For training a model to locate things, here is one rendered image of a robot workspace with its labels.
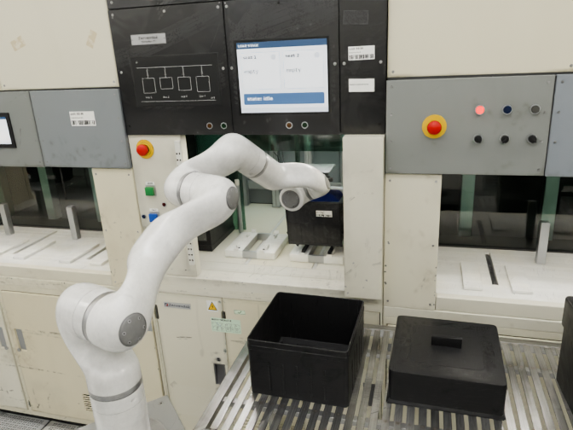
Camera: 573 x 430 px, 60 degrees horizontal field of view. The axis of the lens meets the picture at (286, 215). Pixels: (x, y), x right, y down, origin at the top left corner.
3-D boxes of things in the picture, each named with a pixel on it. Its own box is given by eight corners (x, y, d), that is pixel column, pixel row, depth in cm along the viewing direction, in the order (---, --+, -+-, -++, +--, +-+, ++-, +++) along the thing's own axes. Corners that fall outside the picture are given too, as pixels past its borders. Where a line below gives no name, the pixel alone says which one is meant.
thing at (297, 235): (286, 252, 194) (277, 176, 182) (300, 231, 212) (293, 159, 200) (346, 257, 186) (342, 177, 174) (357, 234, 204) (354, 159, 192)
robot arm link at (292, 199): (310, 171, 168) (286, 181, 172) (298, 183, 157) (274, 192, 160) (320, 194, 170) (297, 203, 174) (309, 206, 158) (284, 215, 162)
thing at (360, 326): (280, 338, 163) (277, 291, 157) (364, 349, 155) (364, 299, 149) (250, 392, 138) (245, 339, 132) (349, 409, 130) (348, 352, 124)
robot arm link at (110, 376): (109, 409, 107) (89, 311, 99) (61, 380, 117) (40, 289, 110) (153, 378, 116) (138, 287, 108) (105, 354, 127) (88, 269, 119)
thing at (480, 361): (385, 403, 131) (386, 361, 127) (396, 340, 158) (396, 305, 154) (506, 421, 123) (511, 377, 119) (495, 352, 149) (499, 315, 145)
